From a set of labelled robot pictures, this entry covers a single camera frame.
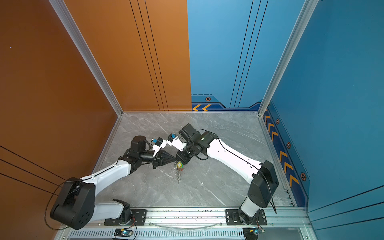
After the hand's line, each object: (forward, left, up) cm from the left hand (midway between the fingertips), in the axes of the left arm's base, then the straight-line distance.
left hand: (174, 159), depth 75 cm
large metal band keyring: (+1, 0, -17) cm, 17 cm away
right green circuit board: (-29, -38, -18) cm, 51 cm away
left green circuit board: (-29, +25, -19) cm, 42 cm away
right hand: (0, -1, +2) cm, 2 cm away
